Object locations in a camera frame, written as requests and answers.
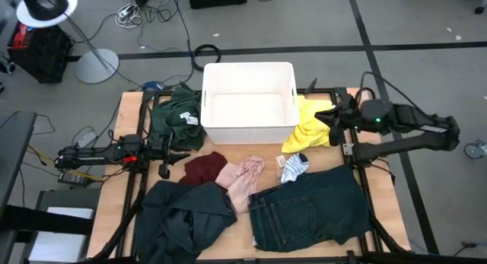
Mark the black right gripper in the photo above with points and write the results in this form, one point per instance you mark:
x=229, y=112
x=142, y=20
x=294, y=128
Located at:
x=347, y=112

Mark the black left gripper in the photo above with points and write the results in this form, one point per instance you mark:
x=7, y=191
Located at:
x=160, y=144

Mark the yellow garment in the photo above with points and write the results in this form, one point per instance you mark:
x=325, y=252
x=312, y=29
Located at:
x=310, y=127

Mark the maroon garment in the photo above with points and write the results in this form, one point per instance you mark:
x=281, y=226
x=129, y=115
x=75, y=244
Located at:
x=203, y=169

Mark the dark green knit sweater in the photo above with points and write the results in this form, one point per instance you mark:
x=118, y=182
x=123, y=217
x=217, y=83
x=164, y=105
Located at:
x=171, y=123

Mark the blue striped white sock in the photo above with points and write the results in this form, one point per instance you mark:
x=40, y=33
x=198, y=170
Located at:
x=295, y=167

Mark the dark teal jacket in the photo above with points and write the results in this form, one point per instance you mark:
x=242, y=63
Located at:
x=182, y=222

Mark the white paper tag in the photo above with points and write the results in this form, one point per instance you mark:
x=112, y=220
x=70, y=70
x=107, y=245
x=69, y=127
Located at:
x=281, y=161

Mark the pink garment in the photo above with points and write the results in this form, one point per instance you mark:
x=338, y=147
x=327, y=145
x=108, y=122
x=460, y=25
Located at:
x=243, y=180

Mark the dark blue jeans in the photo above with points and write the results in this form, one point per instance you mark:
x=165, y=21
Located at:
x=308, y=210

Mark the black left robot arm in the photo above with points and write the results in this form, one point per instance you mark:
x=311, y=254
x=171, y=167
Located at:
x=95, y=153

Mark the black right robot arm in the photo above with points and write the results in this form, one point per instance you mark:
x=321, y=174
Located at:
x=403, y=115

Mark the white sweater label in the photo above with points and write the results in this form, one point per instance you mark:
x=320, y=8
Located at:
x=192, y=120
x=185, y=115

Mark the white perforated plastic basket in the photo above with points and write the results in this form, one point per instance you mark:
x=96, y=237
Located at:
x=249, y=104

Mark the grey small box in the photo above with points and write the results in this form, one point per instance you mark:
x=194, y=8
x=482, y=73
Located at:
x=86, y=139

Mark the black power adapter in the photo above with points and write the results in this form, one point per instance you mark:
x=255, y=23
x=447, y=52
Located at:
x=74, y=178

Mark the grey caster wheel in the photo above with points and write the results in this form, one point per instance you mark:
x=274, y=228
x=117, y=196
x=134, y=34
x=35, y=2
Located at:
x=475, y=150

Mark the black desk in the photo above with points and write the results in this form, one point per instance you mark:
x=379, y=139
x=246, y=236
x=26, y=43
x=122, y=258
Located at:
x=13, y=153

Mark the white power strip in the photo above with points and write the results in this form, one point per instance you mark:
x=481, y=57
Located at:
x=127, y=11

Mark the black crate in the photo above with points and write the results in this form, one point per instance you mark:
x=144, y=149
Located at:
x=42, y=58

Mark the black caster wheel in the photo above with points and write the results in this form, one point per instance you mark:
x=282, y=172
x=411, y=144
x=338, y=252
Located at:
x=479, y=10

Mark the red device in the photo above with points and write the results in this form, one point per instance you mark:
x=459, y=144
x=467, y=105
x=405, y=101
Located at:
x=21, y=35

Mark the black table frame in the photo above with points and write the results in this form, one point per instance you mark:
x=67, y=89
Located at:
x=139, y=184

